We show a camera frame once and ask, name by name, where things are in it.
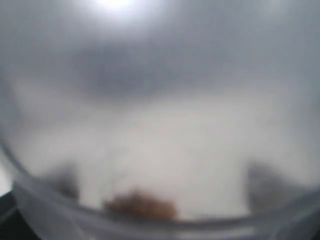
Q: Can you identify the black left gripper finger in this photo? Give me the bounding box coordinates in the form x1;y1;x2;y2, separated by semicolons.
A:
0;191;33;240

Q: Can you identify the clear plastic shaker bottle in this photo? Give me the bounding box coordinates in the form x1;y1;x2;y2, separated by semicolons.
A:
0;0;320;240

